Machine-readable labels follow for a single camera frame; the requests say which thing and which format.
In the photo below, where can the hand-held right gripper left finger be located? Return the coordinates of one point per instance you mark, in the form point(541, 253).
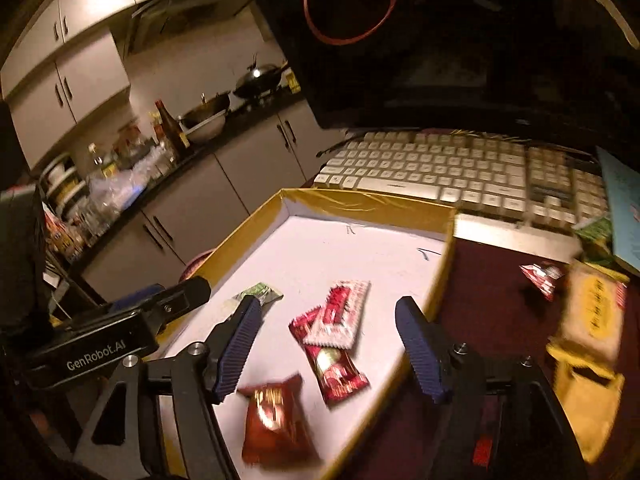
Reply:
point(239, 347)

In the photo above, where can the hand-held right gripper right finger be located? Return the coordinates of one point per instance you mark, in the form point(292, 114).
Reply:
point(420, 355)

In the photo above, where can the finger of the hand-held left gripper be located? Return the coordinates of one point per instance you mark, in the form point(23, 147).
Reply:
point(185, 294)
point(135, 297)

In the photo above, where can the dark red foil snack packet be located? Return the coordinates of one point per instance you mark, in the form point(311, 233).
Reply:
point(275, 420)

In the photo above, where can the yellow-rimmed white cardboard box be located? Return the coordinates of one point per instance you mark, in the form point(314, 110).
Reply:
point(350, 260)

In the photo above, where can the pink basin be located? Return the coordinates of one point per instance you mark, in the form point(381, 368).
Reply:
point(197, 265)

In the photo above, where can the green snack packet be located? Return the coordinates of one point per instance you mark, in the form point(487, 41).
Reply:
point(263, 291)

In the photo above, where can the red gold snack packet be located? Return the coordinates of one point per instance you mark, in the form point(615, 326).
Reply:
point(336, 376)

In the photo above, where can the red white snack packet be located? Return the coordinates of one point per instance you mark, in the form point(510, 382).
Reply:
point(341, 314)

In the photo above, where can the stack of seasoning packets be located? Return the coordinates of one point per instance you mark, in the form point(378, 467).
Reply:
point(62, 235)

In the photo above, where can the clear plastic bags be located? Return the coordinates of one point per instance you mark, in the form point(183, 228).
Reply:
point(120, 185)

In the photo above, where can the grey lower kitchen cabinets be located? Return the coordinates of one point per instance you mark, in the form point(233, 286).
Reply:
point(240, 170)

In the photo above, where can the grey kitchen cabinets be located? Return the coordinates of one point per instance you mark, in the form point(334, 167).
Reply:
point(90, 65)
point(240, 170)

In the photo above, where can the stack of white bowls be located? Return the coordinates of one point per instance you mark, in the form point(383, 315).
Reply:
point(62, 180)

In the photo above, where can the small red snack packet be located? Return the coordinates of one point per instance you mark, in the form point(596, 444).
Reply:
point(541, 279)

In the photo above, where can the dark sauce bottle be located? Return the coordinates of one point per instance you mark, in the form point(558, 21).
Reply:
point(172, 130)

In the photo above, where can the yellow bag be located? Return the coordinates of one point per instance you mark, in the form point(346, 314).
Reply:
point(585, 400)

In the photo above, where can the metal mixing bowl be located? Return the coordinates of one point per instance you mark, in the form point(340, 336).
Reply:
point(205, 117)

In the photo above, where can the yellow snack packet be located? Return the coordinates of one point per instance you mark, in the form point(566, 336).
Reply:
point(595, 310)

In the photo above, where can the white computer keyboard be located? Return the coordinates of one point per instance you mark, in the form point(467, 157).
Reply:
point(450, 170)

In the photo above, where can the green printed packet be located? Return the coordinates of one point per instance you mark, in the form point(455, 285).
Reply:
point(596, 235)

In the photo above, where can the black wok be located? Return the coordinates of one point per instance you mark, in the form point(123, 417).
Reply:
point(257, 80)

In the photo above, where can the grey upper kitchen cabinets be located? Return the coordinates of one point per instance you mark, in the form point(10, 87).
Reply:
point(90, 65)

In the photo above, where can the light blue book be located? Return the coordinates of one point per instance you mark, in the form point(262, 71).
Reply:
point(624, 210)

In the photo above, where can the range hood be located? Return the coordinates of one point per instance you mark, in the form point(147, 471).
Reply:
point(180, 15)

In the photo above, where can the black computer monitor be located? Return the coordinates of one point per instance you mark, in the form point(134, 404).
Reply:
point(450, 60)

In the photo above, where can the white curved strip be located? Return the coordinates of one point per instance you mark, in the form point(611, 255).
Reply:
point(615, 7)

